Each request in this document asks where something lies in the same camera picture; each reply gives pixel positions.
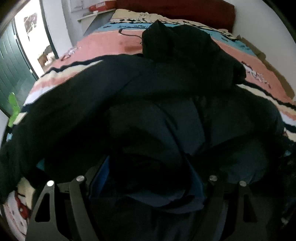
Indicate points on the dark green door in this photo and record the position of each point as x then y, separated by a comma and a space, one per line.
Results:
16, 74

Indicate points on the dark red headboard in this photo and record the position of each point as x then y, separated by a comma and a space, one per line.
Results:
214, 13

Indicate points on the grey bedside shelf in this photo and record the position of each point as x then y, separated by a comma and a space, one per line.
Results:
93, 21

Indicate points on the large black garment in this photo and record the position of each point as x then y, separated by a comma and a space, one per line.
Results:
148, 138

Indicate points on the green plastic chair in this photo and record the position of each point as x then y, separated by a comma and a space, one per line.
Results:
15, 109

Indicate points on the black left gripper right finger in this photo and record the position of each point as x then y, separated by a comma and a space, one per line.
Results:
234, 211

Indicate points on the red box on shelf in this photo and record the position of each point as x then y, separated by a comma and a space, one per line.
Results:
103, 6

